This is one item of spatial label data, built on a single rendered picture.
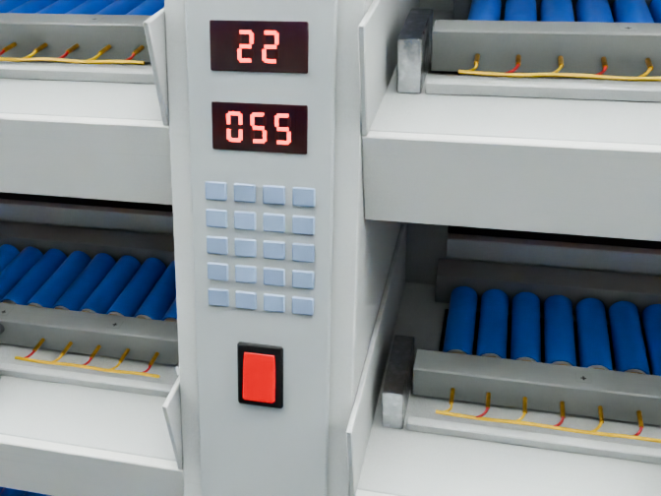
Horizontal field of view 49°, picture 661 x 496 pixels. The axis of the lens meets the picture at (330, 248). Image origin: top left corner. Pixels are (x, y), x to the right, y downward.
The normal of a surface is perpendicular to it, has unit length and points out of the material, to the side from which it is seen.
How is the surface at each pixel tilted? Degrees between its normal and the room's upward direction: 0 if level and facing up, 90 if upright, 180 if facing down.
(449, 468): 18
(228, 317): 90
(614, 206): 109
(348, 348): 90
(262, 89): 90
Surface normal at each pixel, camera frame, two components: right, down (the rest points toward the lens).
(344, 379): -0.22, 0.26
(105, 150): -0.22, 0.56
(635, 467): -0.05, -0.83
